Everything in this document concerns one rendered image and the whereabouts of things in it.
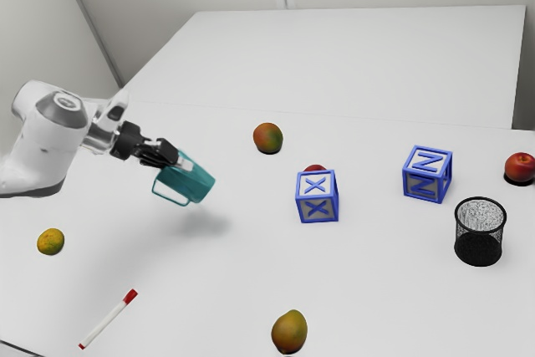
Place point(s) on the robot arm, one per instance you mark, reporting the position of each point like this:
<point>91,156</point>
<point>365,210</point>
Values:
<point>39,152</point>

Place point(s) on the blue letter block X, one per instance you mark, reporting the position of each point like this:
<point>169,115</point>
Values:
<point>317,197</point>

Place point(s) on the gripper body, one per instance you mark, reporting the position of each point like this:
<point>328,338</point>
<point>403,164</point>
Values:
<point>129,140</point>

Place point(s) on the yellow-green mango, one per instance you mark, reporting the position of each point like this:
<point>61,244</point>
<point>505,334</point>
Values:
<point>289,331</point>

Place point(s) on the black mesh pen holder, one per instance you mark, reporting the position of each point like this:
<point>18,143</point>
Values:
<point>479,231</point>

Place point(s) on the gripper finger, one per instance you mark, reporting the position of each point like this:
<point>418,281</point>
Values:
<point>165,151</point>

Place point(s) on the red-green mango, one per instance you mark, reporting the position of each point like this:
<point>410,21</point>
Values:
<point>268,137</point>

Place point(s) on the teal faceted mug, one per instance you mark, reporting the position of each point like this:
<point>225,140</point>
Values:
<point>188,183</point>

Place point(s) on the blue letter block N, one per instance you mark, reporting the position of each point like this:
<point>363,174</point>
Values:
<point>427,174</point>

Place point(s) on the orange citrus fruit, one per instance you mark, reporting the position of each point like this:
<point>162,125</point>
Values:
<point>50,241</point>

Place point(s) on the white marker with red cap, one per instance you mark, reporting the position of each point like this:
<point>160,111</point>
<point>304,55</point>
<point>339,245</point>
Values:
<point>108,319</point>

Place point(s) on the red apple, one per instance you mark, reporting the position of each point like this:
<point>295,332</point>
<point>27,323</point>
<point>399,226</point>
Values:
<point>519,167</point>
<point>314,168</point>

